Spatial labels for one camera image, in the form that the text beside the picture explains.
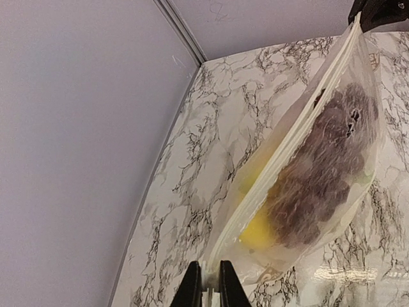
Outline yellow fake corn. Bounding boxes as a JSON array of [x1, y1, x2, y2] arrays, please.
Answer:
[[238, 166, 275, 251]]

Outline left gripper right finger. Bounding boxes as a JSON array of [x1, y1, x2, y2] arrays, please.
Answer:
[[219, 260, 251, 307]]

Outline clear zip top bag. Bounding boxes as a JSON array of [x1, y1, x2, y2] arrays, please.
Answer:
[[204, 20, 384, 287]]

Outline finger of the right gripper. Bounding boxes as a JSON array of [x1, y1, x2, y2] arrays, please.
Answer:
[[348, 0, 408, 32]]

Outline purple fake grapes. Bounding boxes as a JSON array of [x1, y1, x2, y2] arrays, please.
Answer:
[[268, 83, 378, 248]]

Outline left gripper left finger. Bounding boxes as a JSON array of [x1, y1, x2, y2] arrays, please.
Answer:
[[170, 261, 203, 307]]

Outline left aluminium frame post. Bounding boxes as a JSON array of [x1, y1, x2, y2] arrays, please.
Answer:
[[153, 0, 208, 67]]

